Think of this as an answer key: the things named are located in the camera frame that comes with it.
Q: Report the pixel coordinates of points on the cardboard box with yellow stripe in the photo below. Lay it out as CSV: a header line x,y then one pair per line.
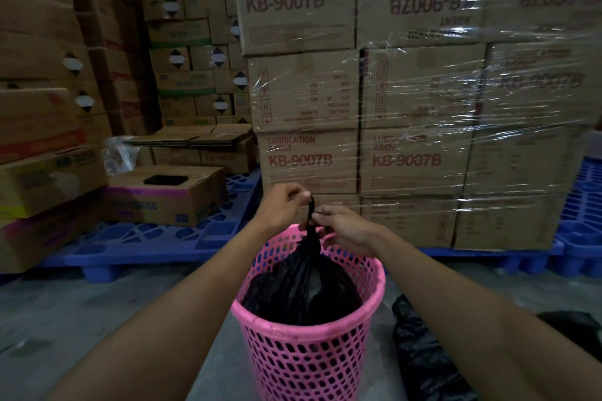
x,y
47,180

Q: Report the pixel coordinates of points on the pink plastic mesh basket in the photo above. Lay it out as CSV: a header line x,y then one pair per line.
x,y
310,358

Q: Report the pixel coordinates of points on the crumpled clear plastic sheet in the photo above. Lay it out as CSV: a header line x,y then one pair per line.
x,y
117,154

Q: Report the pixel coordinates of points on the large blue plastic pallet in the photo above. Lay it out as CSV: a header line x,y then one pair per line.
x,y
155,241

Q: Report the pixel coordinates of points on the person's left fingers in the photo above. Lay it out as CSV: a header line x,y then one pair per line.
x,y
300,194

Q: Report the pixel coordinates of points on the cardboard box with pink stripe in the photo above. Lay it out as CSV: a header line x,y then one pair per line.
x,y
160,198

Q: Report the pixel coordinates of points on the stack of wrapped cardboard boxes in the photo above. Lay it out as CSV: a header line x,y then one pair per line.
x,y
423,100

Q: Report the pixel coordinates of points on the person's right forearm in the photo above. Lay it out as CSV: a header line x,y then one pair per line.
x,y
470,321

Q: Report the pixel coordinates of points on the open flattened cardboard carton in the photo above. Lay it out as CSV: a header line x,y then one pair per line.
x,y
202,142

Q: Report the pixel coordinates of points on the stack of diamond-label cartons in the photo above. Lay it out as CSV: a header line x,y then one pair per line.
x,y
188,39

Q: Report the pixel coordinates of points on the crumpled black plastic bag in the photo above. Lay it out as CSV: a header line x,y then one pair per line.
x,y
423,353

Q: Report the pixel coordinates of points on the cardboard box with purple stripe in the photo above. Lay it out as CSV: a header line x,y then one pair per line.
x,y
42,231

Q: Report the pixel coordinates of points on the person's left hand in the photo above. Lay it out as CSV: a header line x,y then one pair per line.
x,y
281,205

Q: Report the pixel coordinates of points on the black garbage bag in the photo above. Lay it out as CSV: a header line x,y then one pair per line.
x,y
301,288

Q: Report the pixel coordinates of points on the person's right fingers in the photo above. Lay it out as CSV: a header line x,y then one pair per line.
x,y
323,217

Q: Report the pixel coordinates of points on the person's left forearm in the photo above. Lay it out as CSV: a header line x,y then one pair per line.
x,y
164,330

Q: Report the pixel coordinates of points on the dark black bag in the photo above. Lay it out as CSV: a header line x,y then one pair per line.
x,y
571,330

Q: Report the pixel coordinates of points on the person's right hand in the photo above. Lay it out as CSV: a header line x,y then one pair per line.
x,y
348,231

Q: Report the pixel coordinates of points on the stack of dark brown cartons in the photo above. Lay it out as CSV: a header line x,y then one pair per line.
x,y
47,39

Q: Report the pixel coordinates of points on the clear stretch wrap film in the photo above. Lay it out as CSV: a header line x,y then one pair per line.
x,y
517,86

